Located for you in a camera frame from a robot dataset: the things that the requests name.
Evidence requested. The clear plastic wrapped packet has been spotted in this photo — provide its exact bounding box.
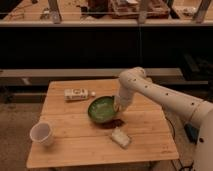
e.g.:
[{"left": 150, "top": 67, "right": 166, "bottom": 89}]
[{"left": 111, "top": 127, "right": 131, "bottom": 148}]

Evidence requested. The long wooden bench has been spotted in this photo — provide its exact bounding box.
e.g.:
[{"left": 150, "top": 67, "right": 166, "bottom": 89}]
[{"left": 0, "top": 68, "right": 184, "bottom": 86}]

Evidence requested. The green ceramic bowl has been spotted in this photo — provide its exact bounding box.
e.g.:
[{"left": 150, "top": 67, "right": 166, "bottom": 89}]
[{"left": 88, "top": 96, "right": 118, "bottom": 124}]

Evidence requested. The dark red brown snack bag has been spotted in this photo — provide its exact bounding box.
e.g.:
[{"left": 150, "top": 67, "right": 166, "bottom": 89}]
[{"left": 100, "top": 119, "right": 124, "bottom": 129}]

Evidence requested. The black cable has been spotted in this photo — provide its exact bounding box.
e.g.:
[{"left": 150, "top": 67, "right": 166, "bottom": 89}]
[{"left": 165, "top": 116, "right": 195, "bottom": 171}]

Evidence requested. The wooden table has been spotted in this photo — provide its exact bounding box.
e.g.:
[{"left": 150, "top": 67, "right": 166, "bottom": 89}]
[{"left": 27, "top": 79, "right": 179, "bottom": 169}]

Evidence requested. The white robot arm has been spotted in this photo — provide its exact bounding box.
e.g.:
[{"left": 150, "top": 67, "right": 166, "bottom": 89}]
[{"left": 114, "top": 67, "right": 213, "bottom": 171}]

